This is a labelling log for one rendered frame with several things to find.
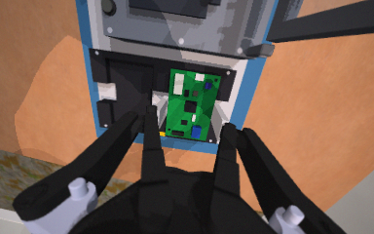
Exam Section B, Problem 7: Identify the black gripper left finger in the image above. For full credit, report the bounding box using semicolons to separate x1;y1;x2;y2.
12;96;173;234

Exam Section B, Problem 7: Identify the green circuit board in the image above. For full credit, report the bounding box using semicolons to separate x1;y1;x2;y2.
166;69;221;140

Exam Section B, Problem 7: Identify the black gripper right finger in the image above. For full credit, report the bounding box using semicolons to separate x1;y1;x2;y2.
206;103;347;234

